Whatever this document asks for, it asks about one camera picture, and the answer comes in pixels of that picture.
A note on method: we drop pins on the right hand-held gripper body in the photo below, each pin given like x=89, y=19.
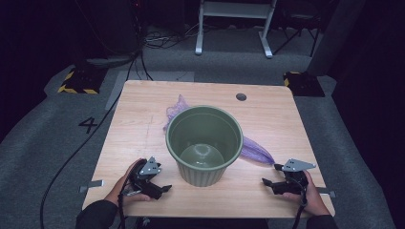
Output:
x=296, y=178

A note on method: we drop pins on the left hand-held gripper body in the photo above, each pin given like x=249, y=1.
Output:
x=149, y=168

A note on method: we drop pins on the purple plastic trash bag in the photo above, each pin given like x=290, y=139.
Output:
x=254, y=152

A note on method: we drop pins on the green plastic trash bin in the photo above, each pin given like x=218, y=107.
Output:
x=203, y=140

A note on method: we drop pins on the person's right hand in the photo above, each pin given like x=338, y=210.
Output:
x=313, y=200

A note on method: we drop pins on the person's left hand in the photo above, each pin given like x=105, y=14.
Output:
x=117, y=194

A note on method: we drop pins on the dark round table grommet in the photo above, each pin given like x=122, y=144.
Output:
x=241, y=97

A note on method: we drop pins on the grey column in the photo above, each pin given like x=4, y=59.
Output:
x=334, y=38

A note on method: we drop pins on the black equipment stand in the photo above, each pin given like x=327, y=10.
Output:
x=111, y=31

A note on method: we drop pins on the black chair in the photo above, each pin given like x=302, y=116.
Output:
x=296, y=19

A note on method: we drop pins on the grey metal table bracket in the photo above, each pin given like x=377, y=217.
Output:
x=328, y=192
x=94, y=183

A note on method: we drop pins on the black yellow striped base plate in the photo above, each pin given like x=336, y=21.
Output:
x=82, y=81
x=304, y=84

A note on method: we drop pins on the white metal desk frame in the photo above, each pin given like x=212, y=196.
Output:
x=234, y=9

